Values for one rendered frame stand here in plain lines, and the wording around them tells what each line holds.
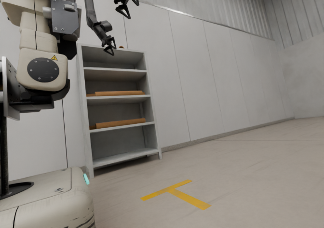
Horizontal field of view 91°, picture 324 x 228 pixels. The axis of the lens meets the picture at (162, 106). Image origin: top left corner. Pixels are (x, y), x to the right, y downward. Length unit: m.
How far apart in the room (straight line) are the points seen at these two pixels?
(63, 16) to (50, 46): 0.15
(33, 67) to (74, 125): 1.67
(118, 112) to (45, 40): 1.80
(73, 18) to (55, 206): 0.73
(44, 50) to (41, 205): 0.56
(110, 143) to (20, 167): 0.99
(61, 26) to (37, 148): 1.78
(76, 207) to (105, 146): 1.89
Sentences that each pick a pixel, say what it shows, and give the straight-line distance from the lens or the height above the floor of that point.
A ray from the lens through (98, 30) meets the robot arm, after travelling 1.28.
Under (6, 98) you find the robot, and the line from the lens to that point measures 0.82.
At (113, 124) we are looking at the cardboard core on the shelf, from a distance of 2.15.
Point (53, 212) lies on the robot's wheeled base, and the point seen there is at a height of 0.25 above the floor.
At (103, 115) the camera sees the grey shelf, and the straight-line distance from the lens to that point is 2.45.
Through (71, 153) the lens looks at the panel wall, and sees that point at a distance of 2.41.
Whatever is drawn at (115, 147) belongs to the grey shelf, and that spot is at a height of 0.23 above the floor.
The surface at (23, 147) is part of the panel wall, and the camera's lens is 2.44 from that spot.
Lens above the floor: 0.43
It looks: 7 degrees up
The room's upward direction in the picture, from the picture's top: 9 degrees counter-clockwise
